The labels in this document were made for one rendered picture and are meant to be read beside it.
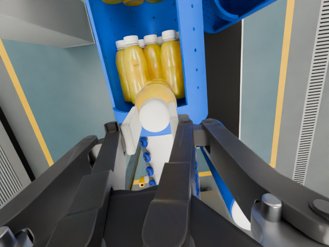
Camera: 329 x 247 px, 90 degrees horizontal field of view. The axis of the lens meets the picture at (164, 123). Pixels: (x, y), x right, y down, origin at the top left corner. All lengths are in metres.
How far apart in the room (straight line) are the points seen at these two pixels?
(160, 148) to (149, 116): 0.57
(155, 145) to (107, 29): 0.48
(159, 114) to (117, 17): 0.47
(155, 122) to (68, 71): 1.64
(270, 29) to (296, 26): 0.22
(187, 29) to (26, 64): 1.76
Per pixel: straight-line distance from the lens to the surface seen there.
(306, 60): 2.08
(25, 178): 2.35
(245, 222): 0.98
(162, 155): 0.78
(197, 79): 0.42
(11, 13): 0.97
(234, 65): 1.57
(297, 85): 2.08
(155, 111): 0.20
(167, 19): 0.64
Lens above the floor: 1.60
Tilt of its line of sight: 70 degrees down
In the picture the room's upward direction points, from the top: 177 degrees clockwise
